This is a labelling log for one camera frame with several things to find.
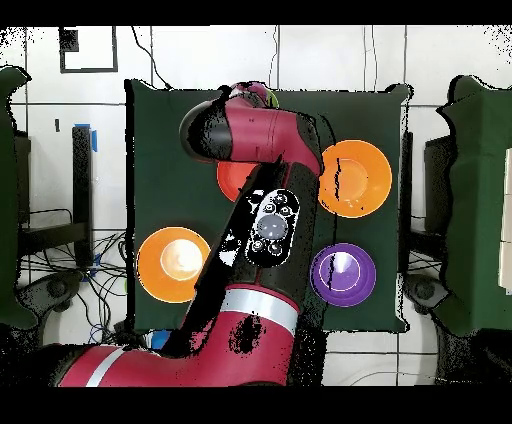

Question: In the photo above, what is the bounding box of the black metal frame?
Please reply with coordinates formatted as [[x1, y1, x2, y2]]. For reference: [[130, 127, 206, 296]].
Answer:
[[15, 124, 95, 269]]

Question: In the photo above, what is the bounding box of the black office chair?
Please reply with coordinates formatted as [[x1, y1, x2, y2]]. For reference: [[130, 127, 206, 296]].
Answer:
[[17, 271, 85, 321], [403, 273, 451, 317]]

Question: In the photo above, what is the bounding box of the black metal post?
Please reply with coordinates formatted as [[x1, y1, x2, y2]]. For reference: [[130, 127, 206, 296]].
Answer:
[[399, 131, 414, 275]]

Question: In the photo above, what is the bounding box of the purple plastic bowl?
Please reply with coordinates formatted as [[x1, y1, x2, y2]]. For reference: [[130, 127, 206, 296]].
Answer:
[[309, 242, 378, 308]]

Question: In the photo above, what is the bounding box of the thin black cable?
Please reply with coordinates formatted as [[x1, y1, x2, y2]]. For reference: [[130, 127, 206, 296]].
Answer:
[[130, 26, 174, 91]]

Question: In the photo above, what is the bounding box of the purple plastic cup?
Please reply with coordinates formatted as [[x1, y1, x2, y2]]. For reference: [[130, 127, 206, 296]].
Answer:
[[243, 81, 271, 108]]

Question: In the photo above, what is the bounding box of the tangle of cables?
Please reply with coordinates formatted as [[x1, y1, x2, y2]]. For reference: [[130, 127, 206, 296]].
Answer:
[[17, 231, 133, 345]]

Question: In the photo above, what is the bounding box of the red plastic bowl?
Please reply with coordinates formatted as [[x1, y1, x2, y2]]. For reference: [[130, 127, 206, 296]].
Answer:
[[216, 160, 257, 203]]

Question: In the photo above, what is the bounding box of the green cloth covered table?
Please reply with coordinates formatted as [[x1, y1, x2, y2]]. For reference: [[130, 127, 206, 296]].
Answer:
[[0, 65, 38, 331], [433, 74, 512, 337]]

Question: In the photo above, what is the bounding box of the dark green table cloth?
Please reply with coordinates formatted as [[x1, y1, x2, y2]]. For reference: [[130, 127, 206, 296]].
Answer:
[[124, 78, 413, 335]]

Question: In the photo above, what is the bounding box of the large orange plastic bowl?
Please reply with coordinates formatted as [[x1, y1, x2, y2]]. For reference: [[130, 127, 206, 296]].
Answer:
[[318, 139, 393, 219], [136, 226, 212, 304]]

